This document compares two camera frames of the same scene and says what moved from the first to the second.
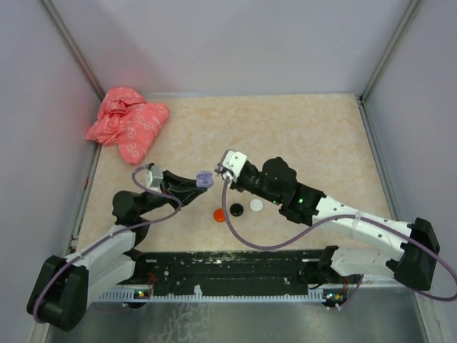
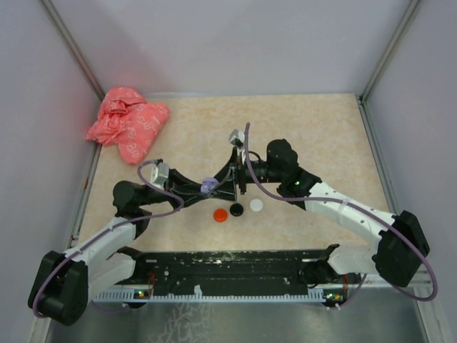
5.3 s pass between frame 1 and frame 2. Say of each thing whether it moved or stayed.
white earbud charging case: stayed
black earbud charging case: stayed
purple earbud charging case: moved
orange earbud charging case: stayed
